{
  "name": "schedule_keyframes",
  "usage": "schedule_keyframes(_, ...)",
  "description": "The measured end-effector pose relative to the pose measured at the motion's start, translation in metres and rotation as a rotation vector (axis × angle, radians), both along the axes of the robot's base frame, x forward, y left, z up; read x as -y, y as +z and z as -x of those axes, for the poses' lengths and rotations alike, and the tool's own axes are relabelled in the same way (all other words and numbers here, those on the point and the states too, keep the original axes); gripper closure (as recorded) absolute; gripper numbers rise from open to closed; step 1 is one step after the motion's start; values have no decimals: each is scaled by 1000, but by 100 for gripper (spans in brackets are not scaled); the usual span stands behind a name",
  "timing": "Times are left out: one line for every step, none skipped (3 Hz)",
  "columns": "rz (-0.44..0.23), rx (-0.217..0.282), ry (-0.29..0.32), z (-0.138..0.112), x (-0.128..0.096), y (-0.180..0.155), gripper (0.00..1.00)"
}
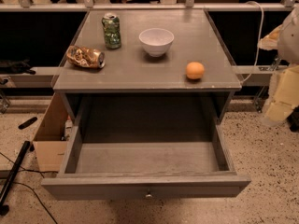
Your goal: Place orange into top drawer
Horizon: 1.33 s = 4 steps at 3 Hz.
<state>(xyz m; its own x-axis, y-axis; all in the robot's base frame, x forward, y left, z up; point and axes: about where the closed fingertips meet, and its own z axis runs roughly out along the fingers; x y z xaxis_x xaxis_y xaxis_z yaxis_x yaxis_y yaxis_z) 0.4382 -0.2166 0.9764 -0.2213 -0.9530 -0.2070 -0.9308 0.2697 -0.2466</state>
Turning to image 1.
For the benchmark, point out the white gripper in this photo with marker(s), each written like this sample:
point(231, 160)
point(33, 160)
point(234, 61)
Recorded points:
point(290, 44)

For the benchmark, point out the orange fruit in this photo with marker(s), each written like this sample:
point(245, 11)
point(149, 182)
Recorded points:
point(194, 70)

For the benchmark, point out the open grey top drawer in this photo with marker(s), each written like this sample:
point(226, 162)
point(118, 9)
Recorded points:
point(123, 145)

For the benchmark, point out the grey wooden cabinet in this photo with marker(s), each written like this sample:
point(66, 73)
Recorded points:
point(130, 68)

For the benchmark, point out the white ceramic bowl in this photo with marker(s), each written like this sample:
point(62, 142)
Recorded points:
point(156, 41)

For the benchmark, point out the green upright soda can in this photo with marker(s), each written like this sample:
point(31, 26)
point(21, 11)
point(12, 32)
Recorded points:
point(112, 30)

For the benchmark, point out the crushed gold soda can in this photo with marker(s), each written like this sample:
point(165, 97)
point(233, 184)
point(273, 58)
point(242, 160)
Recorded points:
point(85, 57)

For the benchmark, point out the brown cardboard box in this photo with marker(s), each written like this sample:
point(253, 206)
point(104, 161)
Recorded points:
point(49, 141)

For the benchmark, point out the small black floor object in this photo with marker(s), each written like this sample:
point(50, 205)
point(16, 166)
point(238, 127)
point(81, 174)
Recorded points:
point(27, 123)

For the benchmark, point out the black pole on floor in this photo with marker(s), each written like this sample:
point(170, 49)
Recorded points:
point(10, 178)

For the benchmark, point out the black object on rail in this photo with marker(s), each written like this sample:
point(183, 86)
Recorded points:
point(16, 67)

